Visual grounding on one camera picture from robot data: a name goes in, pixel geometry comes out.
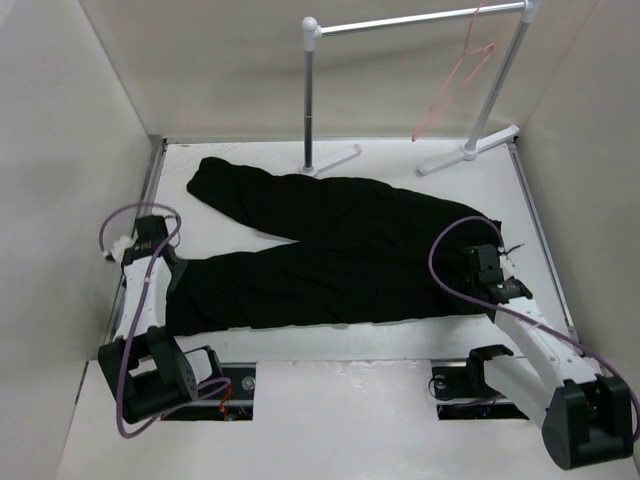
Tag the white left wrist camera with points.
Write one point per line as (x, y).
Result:
(115, 253)

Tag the black trousers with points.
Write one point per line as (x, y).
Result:
(354, 251)

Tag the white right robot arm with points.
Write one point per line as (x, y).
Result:
(584, 417)

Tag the white metal clothes rack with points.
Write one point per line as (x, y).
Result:
(477, 143)

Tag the pink wire hanger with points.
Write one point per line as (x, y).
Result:
(471, 61)

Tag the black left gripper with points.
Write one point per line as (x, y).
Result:
(177, 273)

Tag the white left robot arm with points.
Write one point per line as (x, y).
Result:
(146, 370)

